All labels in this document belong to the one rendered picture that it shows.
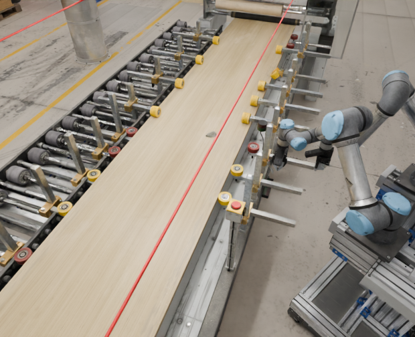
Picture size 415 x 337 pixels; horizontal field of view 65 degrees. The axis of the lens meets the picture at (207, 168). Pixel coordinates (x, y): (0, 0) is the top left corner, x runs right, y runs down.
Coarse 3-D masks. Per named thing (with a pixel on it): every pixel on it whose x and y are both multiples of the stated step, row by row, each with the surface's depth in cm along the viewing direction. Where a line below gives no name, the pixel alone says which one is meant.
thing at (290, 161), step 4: (288, 160) 215; (292, 160) 215; (296, 160) 215; (300, 160) 215; (292, 164) 216; (296, 164) 215; (300, 164) 214; (304, 164) 213; (308, 164) 212; (312, 164) 212; (312, 168) 213
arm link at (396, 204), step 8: (384, 200) 137; (392, 200) 137; (400, 200) 137; (392, 208) 134; (400, 208) 134; (408, 208) 134; (392, 216) 134; (400, 216) 135; (392, 224) 137; (400, 224) 140
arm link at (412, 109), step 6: (390, 72) 162; (396, 72) 159; (402, 72) 159; (384, 78) 163; (390, 78) 158; (396, 78) 155; (402, 78) 155; (408, 78) 162; (384, 84) 160; (408, 84) 154; (414, 90) 159; (414, 96) 162; (408, 102) 161; (414, 102) 162; (402, 108) 165; (408, 108) 163; (414, 108) 163; (408, 114) 166; (414, 114) 164; (408, 120) 169; (414, 120) 166; (414, 126) 169
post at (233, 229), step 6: (234, 222) 146; (234, 228) 149; (234, 234) 152; (228, 240) 157; (234, 240) 156; (228, 246) 161; (234, 246) 159; (228, 252) 165; (234, 252) 164; (228, 258) 168; (234, 258) 171; (228, 264) 172; (234, 264) 175
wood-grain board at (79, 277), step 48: (240, 48) 333; (192, 96) 266; (240, 96) 266; (144, 144) 221; (192, 144) 221; (240, 144) 221; (96, 192) 190; (144, 192) 190; (192, 192) 190; (48, 240) 166; (96, 240) 166; (144, 240) 166; (192, 240) 166; (48, 288) 147; (96, 288) 147; (144, 288) 147; (0, 336) 132; (48, 336) 132; (96, 336) 132; (144, 336) 132
